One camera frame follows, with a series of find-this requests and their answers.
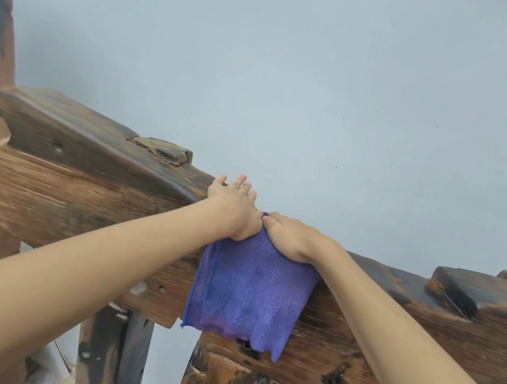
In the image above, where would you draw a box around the person's left hand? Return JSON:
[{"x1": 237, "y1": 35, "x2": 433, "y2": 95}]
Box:
[{"x1": 199, "y1": 170, "x2": 270, "y2": 246}]

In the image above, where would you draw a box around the person's right hand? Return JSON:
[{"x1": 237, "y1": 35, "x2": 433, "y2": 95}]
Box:
[{"x1": 256, "y1": 210, "x2": 350, "y2": 270}]

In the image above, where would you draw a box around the purple microfiber cloth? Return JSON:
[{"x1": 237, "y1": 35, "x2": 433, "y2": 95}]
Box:
[{"x1": 176, "y1": 201, "x2": 330, "y2": 368}]

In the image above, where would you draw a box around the person's left forearm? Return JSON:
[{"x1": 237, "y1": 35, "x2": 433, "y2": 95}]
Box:
[{"x1": 0, "y1": 165, "x2": 236, "y2": 384}]

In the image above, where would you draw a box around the person's right forearm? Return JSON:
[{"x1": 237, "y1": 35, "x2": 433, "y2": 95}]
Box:
[{"x1": 294, "y1": 238, "x2": 507, "y2": 384}]

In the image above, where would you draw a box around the dark wooden upright slat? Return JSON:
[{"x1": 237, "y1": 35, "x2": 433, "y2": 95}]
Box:
[{"x1": 72, "y1": 301, "x2": 157, "y2": 384}]

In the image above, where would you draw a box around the white plastic object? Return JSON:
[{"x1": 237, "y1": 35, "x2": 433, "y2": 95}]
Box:
[{"x1": 22, "y1": 306, "x2": 87, "y2": 384}]

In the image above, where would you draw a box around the dark wooden top rail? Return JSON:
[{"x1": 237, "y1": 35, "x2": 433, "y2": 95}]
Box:
[{"x1": 0, "y1": 82, "x2": 507, "y2": 384}]

